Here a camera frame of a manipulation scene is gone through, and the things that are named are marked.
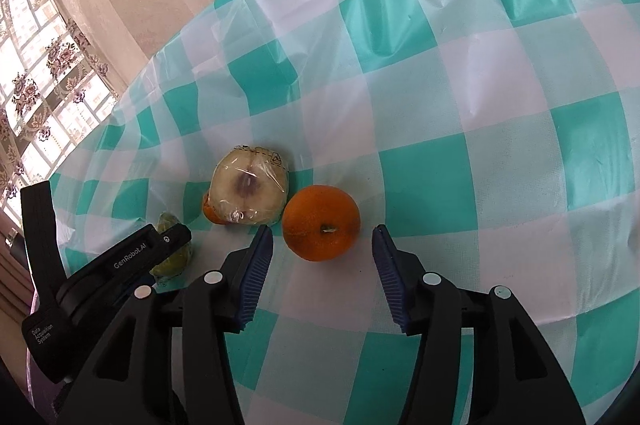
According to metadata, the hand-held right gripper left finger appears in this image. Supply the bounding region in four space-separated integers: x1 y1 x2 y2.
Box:
57 225 274 425

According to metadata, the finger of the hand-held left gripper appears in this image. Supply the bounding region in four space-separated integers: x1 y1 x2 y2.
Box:
150 225 194 264

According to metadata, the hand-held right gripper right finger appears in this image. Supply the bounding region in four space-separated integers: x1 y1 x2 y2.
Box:
372 225 587 425

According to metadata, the yellow-green star fruit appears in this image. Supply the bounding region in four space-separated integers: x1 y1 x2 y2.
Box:
150 212 194 279

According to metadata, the large orange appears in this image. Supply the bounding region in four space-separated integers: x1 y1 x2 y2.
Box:
281 185 362 262

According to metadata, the small orange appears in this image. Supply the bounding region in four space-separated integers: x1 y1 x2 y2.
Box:
202 191 229 225

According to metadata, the wrapped pale fruit half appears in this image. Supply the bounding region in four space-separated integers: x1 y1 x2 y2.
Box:
209 146 291 227

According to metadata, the teal white checked tablecloth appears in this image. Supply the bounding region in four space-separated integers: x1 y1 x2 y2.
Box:
25 0 640 425

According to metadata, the floral lace curtain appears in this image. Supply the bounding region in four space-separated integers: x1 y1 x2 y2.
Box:
0 0 121 226

